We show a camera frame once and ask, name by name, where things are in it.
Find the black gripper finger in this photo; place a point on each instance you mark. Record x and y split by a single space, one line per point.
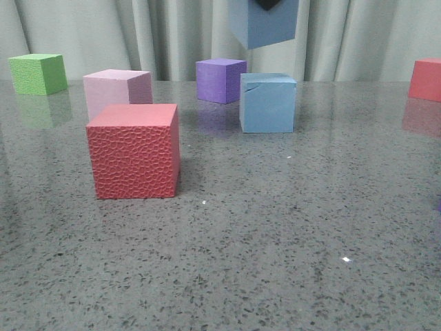
267 4

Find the blue foam cube with cut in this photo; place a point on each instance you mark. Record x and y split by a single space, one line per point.
267 102

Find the grey-green curtain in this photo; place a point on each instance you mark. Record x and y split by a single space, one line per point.
335 40

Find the dark purple foam cube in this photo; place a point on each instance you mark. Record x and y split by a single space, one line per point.
218 80

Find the pink foam cube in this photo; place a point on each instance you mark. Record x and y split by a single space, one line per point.
116 87

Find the smooth red foam cube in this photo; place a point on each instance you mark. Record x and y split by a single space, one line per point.
425 80

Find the textured red foam cube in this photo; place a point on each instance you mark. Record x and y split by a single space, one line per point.
135 151

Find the green foam cube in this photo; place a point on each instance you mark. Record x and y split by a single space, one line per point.
38 74

